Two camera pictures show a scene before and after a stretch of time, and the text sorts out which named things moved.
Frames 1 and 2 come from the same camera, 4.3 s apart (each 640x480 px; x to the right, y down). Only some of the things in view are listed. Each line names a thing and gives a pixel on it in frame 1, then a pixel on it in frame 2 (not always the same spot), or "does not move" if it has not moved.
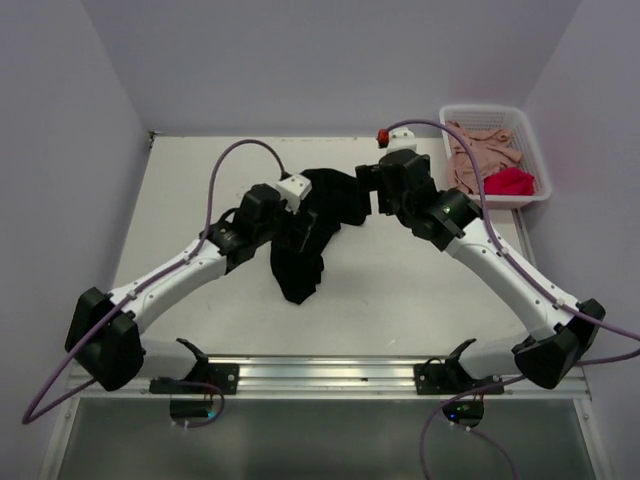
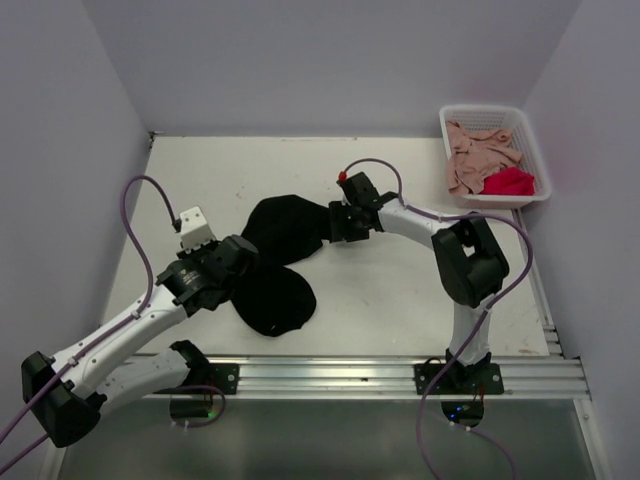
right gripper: [369, 178] to [339, 228]
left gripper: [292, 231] to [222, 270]
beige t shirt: [494, 149] does not move
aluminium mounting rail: [321, 378] does not move
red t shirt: [509, 181] does not move
